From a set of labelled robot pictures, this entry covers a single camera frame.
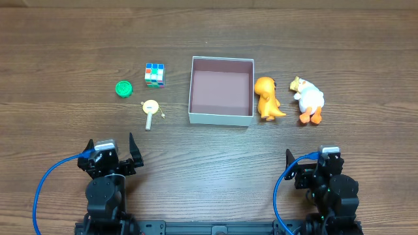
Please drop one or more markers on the green round lid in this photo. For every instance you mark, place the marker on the green round lid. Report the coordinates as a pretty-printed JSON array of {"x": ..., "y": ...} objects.
[{"x": 124, "y": 89}]

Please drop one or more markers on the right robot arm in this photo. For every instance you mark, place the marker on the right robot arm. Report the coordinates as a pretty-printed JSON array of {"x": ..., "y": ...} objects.
[{"x": 331, "y": 192}]

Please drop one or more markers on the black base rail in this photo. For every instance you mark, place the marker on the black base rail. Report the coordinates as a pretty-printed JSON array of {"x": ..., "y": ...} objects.
[{"x": 152, "y": 227}]

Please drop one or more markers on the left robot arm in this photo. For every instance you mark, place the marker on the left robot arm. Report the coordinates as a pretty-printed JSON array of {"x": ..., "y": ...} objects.
[{"x": 106, "y": 192}]

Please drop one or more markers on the multicoloured puzzle cube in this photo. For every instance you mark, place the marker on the multicoloured puzzle cube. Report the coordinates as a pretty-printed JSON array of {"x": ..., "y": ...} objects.
[{"x": 154, "y": 75}]

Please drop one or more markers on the orange dinosaur toy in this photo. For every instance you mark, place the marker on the orange dinosaur toy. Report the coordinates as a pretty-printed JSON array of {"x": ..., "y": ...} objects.
[{"x": 268, "y": 105}]

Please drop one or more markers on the white plush duck toy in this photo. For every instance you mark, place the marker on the white plush duck toy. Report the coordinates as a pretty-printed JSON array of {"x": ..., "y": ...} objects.
[{"x": 310, "y": 100}]

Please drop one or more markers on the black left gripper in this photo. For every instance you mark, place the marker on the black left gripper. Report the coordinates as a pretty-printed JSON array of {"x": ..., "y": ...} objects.
[{"x": 114, "y": 166}]

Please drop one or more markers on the white cardboard box maroon inside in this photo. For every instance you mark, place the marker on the white cardboard box maroon inside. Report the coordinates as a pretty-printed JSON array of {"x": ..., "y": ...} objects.
[{"x": 221, "y": 91}]

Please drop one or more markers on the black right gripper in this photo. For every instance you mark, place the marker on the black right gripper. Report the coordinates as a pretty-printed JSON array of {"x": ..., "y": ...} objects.
[{"x": 304, "y": 170}]

